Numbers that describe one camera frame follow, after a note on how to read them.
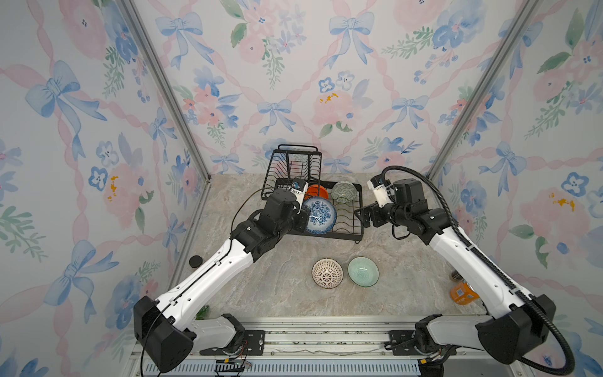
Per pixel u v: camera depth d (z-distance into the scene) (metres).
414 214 0.57
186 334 0.41
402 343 0.72
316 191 1.01
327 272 0.88
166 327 0.38
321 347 0.74
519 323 0.38
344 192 1.10
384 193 0.67
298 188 0.62
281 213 0.52
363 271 0.86
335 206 1.08
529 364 0.43
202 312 0.80
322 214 0.75
